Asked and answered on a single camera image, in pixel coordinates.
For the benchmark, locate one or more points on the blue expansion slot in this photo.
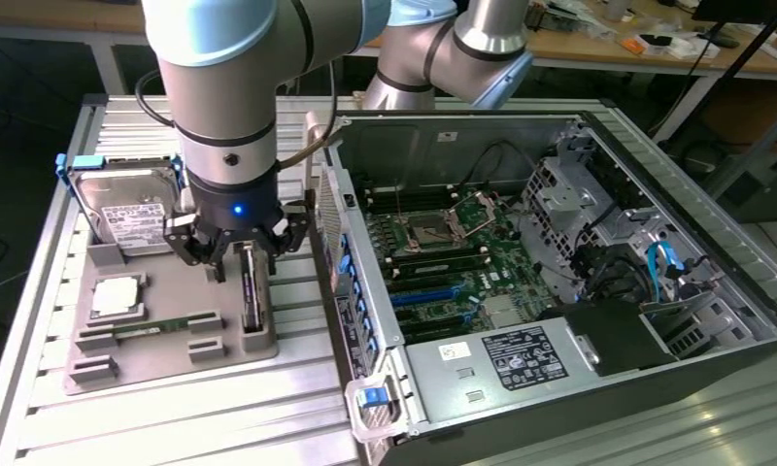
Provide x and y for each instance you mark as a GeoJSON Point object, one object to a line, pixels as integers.
{"type": "Point", "coordinates": [427, 296]}

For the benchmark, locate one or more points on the RAM stick with black label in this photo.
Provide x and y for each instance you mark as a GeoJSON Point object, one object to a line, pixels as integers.
{"type": "Point", "coordinates": [437, 268]}

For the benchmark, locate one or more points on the black plastic shroud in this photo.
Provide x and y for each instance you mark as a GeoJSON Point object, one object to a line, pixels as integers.
{"type": "Point", "coordinates": [619, 335]}

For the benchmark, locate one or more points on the gray power supply unit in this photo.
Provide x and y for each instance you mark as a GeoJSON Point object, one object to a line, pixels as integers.
{"type": "Point", "coordinates": [492, 369]}

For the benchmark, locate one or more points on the Nvidia graphics card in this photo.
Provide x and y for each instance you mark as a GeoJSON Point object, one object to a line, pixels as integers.
{"type": "Point", "coordinates": [253, 291]}

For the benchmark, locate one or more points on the silver chipset heatsink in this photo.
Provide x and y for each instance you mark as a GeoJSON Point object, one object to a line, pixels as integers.
{"type": "Point", "coordinates": [507, 309]}

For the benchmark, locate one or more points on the hard disk in blue carrier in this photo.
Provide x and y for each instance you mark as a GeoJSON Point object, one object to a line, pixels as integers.
{"type": "Point", "coordinates": [125, 209]}

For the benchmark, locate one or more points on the wooden desk with white frame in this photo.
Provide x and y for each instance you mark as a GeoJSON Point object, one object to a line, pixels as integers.
{"type": "Point", "coordinates": [52, 24]}

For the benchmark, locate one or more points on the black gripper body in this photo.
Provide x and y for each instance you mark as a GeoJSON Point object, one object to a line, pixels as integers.
{"type": "Point", "coordinates": [233, 204]}

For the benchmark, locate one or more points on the green RAM stick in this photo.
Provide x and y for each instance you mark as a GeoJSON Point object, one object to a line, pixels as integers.
{"type": "Point", "coordinates": [152, 327]}

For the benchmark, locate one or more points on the CPU socket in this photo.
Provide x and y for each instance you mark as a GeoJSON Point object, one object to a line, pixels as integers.
{"type": "Point", "coordinates": [431, 232]}

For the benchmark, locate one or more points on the orange and white box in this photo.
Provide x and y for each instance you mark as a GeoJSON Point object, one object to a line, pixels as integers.
{"type": "Point", "coordinates": [644, 43]}

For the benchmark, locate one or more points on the metal socket cover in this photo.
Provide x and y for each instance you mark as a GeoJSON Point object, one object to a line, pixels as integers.
{"type": "Point", "coordinates": [476, 213]}

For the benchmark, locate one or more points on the gray floor box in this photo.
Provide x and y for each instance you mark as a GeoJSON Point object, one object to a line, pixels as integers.
{"type": "Point", "coordinates": [764, 189]}

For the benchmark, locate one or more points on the silver CPU chip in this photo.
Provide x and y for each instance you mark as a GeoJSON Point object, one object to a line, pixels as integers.
{"type": "Point", "coordinates": [117, 297]}

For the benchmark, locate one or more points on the gray parts rack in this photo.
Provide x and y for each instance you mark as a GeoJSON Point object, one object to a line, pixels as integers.
{"type": "Point", "coordinates": [168, 349]}

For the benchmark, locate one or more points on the blue slot clip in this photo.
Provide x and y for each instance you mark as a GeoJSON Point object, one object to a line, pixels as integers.
{"type": "Point", "coordinates": [344, 245]}
{"type": "Point", "coordinates": [361, 307]}
{"type": "Point", "coordinates": [355, 287]}
{"type": "Point", "coordinates": [372, 345]}
{"type": "Point", "coordinates": [367, 326]}
{"type": "Point", "coordinates": [348, 266]}

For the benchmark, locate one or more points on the metal disk bay cage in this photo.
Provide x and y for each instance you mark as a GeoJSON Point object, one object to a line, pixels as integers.
{"type": "Point", "coordinates": [567, 213]}

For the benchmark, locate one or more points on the wooden desk with clutter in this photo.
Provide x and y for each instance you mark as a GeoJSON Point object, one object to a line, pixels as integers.
{"type": "Point", "coordinates": [621, 53]}

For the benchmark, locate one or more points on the black open PC case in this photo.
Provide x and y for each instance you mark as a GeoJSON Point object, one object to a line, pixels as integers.
{"type": "Point", "coordinates": [621, 388]}

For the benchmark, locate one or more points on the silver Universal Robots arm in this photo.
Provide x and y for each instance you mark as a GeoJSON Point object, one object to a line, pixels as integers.
{"type": "Point", "coordinates": [227, 97]}

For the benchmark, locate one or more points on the black tripod pole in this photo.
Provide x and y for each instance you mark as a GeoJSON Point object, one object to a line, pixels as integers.
{"type": "Point", "coordinates": [725, 68]}

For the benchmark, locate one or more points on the blue case latch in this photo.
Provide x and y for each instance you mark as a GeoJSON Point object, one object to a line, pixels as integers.
{"type": "Point", "coordinates": [371, 395]}

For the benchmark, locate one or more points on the green motherboard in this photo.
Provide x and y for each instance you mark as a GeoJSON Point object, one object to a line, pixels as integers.
{"type": "Point", "coordinates": [467, 286]}

